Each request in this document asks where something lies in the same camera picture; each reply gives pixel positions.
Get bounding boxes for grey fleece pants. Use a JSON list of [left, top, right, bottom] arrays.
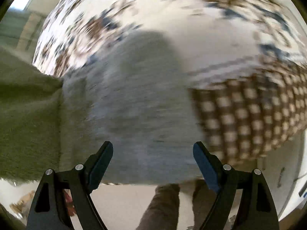
[[0, 30, 207, 186]]

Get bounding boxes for person's legs in pyjamas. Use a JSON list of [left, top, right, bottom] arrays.
[[137, 180, 216, 229]]

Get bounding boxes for floral bed blanket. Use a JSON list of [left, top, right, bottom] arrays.
[[33, 0, 306, 164]]

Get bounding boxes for left green curtain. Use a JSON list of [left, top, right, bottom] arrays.
[[1, 9, 46, 55]]

